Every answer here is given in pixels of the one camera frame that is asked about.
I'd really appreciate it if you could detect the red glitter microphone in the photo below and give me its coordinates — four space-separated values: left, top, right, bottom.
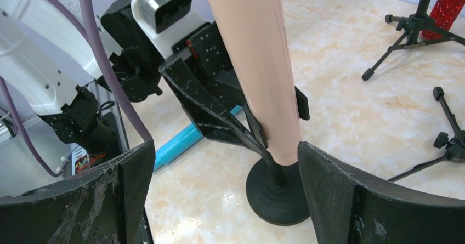
421 0 464 43

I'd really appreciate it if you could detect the round base mic stand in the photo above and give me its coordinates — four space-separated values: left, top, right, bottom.
243 86 311 226

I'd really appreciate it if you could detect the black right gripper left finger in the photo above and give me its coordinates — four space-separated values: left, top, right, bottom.
1 140 155 243

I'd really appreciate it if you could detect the black tripod mic stand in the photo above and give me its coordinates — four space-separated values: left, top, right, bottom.
388 87 464 182

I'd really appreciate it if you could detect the beige microphone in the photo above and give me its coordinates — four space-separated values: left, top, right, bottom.
208 0 302 166

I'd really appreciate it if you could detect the shock mount tripod stand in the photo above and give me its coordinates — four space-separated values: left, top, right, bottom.
361 0 464 81

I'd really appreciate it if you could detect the blue microphone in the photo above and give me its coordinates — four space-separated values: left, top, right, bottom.
153 105 244 172

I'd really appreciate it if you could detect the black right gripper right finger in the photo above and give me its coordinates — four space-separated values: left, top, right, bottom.
298 141 464 243

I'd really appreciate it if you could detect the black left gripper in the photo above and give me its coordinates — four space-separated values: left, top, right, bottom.
100 0 259 154

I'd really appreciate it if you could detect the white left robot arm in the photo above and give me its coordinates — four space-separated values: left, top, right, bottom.
1 0 267 155

